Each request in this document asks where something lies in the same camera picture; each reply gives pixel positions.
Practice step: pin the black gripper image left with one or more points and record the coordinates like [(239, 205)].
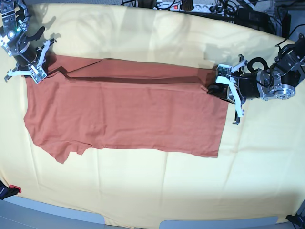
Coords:
[(27, 55)]

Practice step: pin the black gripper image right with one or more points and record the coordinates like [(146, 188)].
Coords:
[(247, 88)]

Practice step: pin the salmon red T-shirt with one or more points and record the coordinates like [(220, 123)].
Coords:
[(118, 104)]

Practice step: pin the black power adapter box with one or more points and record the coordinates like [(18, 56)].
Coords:
[(250, 18)]

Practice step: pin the white power strip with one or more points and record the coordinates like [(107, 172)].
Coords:
[(177, 7)]

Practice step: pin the pale yellow table cloth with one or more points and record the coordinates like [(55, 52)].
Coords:
[(260, 170)]

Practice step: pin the red black clamp left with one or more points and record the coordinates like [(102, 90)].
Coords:
[(8, 191)]

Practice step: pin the black clamp right corner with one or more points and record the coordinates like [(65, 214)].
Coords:
[(298, 221)]

